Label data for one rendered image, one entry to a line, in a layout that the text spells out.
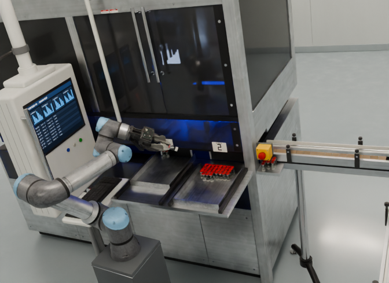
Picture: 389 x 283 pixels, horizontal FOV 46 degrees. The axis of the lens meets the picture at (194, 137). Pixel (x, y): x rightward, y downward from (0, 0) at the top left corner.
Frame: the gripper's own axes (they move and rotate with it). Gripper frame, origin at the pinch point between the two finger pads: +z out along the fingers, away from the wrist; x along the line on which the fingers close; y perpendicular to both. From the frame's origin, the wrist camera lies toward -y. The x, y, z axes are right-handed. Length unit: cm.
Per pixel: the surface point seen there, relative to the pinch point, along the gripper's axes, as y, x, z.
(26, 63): -12, 29, -83
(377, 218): -86, 36, 165
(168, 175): -43.1, 3.6, 6.9
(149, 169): -53, 7, -4
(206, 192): -21.6, -8.4, 27.8
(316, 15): -260, 394, 165
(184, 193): -26.9, -10.6, 17.1
